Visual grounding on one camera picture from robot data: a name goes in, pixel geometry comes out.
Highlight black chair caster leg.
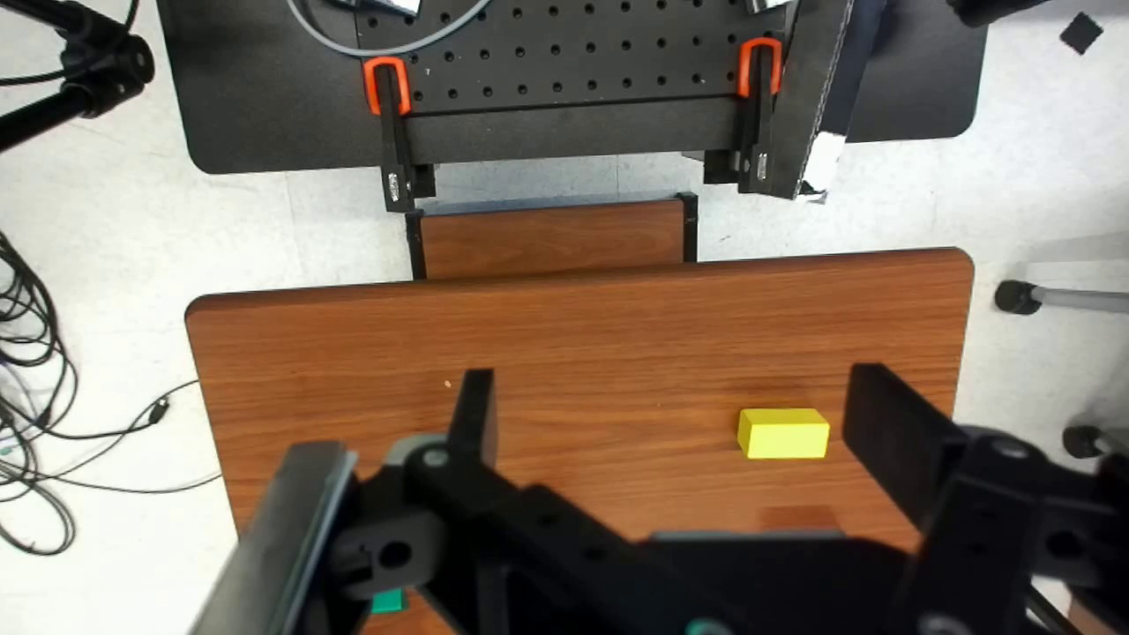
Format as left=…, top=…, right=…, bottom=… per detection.
left=994, top=278, right=1129, bottom=319

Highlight yellow rectangular block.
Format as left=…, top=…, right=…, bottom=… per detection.
left=738, top=409, right=828, bottom=458

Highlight lower wooden shelf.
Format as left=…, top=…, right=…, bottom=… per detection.
left=406, top=193, right=700, bottom=281

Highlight orange black clamp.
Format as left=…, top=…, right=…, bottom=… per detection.
left=362, top=58, right=435, bottom=213
left=706, top=36, right=783, bottom=193

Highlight black floor cables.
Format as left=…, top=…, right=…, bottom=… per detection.
left=0, top=230, right=226, bottom=561

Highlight black camera tripod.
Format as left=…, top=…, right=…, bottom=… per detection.
left=0, top=0, right=157, bottom=152

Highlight black perforated breadboard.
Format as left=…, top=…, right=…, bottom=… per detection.
left=157, top=0, right=986, bottom=173

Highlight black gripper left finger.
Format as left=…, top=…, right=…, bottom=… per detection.
left=449, top=368, right=499, bottom=466

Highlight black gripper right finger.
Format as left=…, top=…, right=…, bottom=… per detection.
left=845, top=365, right=968, bottom=525

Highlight grey coiled cable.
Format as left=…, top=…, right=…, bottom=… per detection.
left=287, top=0, right=499, bottom=60

